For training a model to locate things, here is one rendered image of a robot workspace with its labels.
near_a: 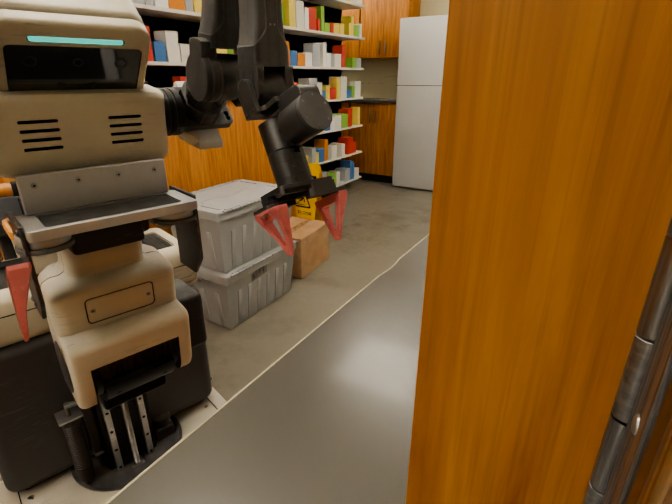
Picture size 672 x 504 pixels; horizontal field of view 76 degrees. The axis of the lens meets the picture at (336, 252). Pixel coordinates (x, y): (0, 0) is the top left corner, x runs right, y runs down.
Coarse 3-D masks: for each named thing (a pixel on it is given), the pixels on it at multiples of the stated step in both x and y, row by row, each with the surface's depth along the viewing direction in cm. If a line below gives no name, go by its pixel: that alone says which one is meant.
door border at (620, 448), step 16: (656, 272) 10; (656, 288) 10; (656, 304) 10; (640, 320) 11; (656, 320) 10; (656, 336) 10; (656, 352) 10; (656, 368) 10; (656, 384) 9; (640, 400) 11; (656, 400) 9; (640, 416) 10; (608, 432) 12; (624, 432) 12; (640, 432) 10; (608, 448) 12; (624, 448) 11; (640, 448) 10; (608, 464) 12; (624, 464) 11; (592, 480) 13; (608, 480) 12; (624, 480) 10; (608, 496) 12
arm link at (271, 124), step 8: (272, 120) 64; (264, 128) 64; (272, 128) 64; (264, 136) 65; (272, 136) 64; (280, 136) 64; (264, 144) 66; (272, 144) 64; (280, 144) 64; (288, 144) 64; (272, 152) 65
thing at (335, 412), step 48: (384, 288) 65; (336, 336) 53; (384, 336) 53; (288, 384) 45; (336, 384) 45; (384, 384) 45; (192, 432) 39; (240, 432) 39; (288, 432) 39; (336, 432) 39; (384, 432) 39; (144, 480) 34; (192, 480) 34; (240, 480) 34; (288, 480) 34; (336, 480) 34; (384, 480) 34
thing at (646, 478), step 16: (656, 416) 9; (656, 432) 9; (656, 448) 8; (640, 464) 9; (656, 464) 8; (640, 480) 9; (656, 480) 8; (624, 496) 10; (640, 496) 9; (656, 496) 8
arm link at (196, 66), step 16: (208, 0) 67; (224, 0) 66; (208, 16) 68; (224, 16) 67; (208, 32) 68; (224, 32) 69; (192, 48) 70; (208, 48) 69; (224, 48) 70; (192, 64) 71; (208, 64) 69; (192, 80) 73; (208, 80) 69; (192, 96) 74; (208, 96) 71
